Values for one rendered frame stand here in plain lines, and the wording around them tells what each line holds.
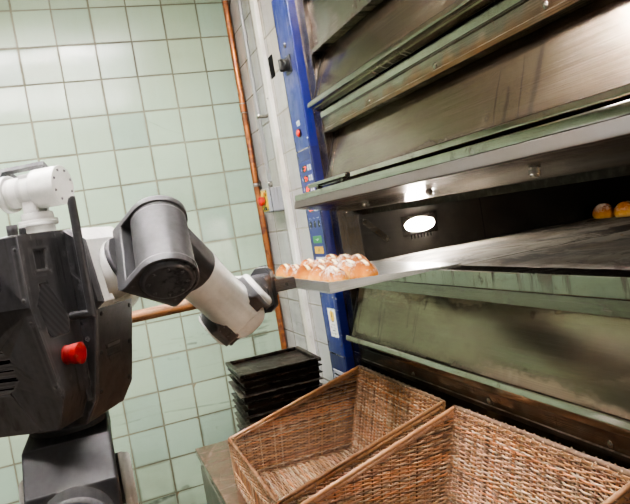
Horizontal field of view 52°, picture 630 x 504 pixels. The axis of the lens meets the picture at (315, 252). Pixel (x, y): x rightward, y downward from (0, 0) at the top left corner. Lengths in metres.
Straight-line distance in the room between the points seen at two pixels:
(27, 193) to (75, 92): 1.84
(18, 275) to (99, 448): 0.30
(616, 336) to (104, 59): 2.39
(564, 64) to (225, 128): 2.04
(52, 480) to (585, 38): 1.08
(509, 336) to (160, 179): 1.89
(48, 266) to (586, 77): 0.88
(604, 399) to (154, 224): 0.81
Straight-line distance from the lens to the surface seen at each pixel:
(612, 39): 1.14
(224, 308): 1.14
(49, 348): 0.98
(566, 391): 1.31
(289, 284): 1.74
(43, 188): 1.13
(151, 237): 1.00
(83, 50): 3.02
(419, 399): 1.78
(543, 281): 1.30
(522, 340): 1.41
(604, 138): 0.93
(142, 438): 3.01
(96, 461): 1.06
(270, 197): 2.65
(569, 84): 1.18
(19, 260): 0.95
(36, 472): 1.08
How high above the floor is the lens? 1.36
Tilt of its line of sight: 3 degrees down
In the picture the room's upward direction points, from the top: 9 degrees counter-clockwise
